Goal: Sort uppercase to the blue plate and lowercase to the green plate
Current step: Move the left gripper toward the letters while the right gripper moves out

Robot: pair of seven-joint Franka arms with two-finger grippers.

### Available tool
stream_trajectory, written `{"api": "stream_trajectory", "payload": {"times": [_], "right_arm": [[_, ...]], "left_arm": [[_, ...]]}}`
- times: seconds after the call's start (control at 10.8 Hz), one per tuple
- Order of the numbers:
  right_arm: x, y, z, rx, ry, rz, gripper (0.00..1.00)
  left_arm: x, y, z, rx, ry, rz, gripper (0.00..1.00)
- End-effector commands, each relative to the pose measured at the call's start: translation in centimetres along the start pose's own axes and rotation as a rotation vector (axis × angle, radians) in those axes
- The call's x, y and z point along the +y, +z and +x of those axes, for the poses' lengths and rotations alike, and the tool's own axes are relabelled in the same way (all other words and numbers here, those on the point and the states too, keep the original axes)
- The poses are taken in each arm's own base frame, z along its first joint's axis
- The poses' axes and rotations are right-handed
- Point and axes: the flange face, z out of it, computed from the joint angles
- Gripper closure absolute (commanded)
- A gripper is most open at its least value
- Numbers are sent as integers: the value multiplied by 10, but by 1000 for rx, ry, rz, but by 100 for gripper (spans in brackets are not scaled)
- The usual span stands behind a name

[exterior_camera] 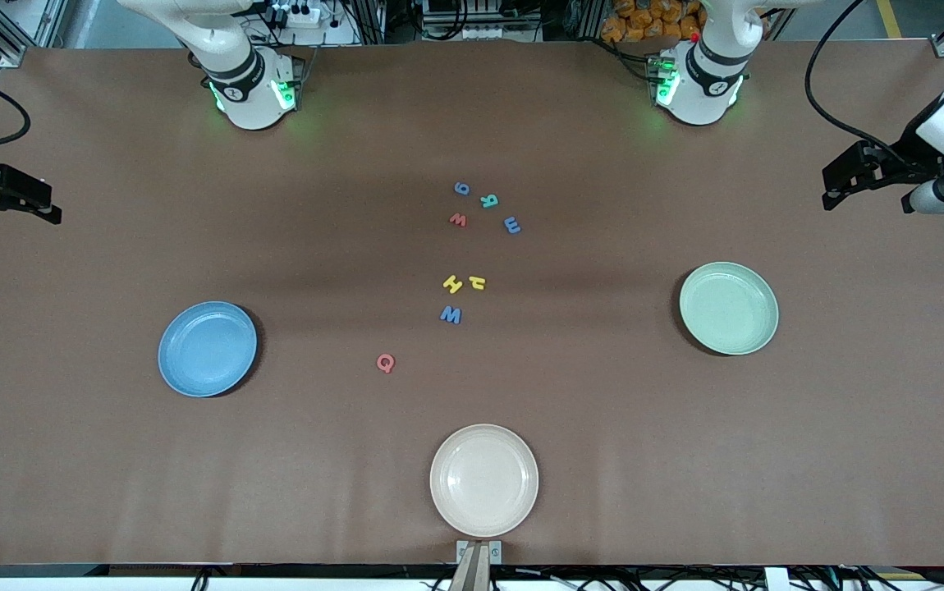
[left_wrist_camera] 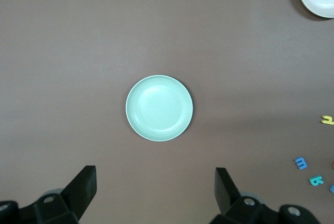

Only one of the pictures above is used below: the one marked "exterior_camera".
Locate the pink foam letter Q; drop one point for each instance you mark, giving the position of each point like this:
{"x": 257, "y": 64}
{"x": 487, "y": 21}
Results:
{"x": 386, "y": 363}

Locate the orange snack bags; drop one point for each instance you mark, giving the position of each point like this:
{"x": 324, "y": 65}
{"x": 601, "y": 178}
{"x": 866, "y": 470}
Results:
{"x": 648, "y": 20}

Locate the blue foam lowercase m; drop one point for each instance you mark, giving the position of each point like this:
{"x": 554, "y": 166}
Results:
{"x": 512, "y": 225}

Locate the yellow foam uppercase H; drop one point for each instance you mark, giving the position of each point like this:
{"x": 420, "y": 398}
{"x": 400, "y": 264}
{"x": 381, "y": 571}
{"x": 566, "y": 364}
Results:
{"x": 452, "y": 284}

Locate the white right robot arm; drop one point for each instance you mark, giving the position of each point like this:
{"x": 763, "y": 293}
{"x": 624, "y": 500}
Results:
{"x": 250, "y": 90}

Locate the red foam lowercase w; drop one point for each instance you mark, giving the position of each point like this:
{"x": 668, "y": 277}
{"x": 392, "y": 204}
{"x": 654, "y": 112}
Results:
{"x": 458, "y": 219}

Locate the teal foam letter R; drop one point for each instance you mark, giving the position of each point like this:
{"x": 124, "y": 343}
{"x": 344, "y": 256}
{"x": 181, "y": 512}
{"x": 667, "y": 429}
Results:
{"x": 489, "y": 200}

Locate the white power strip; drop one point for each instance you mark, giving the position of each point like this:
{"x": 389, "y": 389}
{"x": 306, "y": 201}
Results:
{"x": 304, "y": 15}

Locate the green plate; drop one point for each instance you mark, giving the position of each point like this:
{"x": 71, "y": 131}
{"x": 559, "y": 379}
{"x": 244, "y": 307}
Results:
{"x": 729, "y": 308}

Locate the blue foam uppercase M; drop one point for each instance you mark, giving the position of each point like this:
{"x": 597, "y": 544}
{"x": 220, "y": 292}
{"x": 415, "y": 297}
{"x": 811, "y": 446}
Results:
{"x": 451, "y": 314}

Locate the blue plate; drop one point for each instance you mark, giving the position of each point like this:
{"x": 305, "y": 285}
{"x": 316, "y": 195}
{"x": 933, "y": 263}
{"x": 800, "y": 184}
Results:
{"x": 208, "y": 349}

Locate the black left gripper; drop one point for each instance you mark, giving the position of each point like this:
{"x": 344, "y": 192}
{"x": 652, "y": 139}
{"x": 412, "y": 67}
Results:
{"x": 909, "y": 155}

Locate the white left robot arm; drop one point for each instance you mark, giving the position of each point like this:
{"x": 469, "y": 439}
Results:
{"x": 706, "y": 82}

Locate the blue foam letter g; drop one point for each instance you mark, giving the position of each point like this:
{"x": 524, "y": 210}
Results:
{"x": 461, "y": 189}

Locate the beige plate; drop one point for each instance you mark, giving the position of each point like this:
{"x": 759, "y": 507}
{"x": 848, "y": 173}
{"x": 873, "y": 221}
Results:
{"x": 484, "y": 480}

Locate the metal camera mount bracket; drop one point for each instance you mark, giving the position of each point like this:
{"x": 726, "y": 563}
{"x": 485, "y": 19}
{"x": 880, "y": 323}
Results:
{"x": 478, "y": 566}

